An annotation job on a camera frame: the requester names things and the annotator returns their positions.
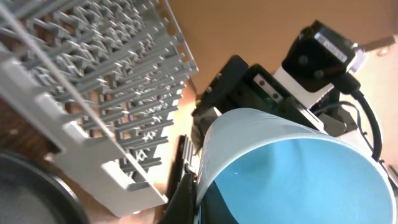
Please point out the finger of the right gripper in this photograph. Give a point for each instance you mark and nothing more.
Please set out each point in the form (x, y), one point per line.
(182, 164)

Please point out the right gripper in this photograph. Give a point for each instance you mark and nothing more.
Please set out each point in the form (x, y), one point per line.
(238, 85)

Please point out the round black serving tray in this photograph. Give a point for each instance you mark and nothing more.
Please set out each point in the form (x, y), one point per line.
(31, 194)

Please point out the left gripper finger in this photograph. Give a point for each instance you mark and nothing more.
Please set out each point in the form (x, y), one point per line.
(182, 205)

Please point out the grey dishwasher rack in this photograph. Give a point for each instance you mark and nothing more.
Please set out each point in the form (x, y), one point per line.
(101, 79)

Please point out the light blue cup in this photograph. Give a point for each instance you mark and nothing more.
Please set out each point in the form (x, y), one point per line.
(260, 168)

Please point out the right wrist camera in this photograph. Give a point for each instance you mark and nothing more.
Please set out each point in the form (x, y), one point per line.
(319, 60)

